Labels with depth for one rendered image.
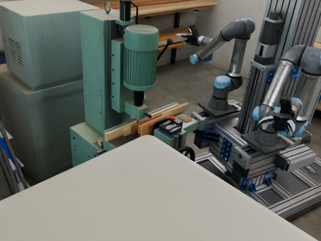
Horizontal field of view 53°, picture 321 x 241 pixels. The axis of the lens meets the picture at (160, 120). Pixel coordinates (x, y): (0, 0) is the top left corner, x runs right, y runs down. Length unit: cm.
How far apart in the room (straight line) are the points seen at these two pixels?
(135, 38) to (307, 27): 111
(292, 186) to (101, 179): 274
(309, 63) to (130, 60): 95
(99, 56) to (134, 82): 27
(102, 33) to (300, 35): 120
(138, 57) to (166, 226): 149
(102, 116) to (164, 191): 179
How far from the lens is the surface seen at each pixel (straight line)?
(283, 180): 294
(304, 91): 197
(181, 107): 215
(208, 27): 566
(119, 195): 19
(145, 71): 167
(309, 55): 190
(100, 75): 187
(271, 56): 220
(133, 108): 183
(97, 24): 179
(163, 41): 461
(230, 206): 20
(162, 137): 180
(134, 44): 162
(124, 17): 174
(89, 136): 205
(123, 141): 182
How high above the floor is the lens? 193
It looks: 30 degrees down
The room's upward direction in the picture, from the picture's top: 5 degrees clockwise
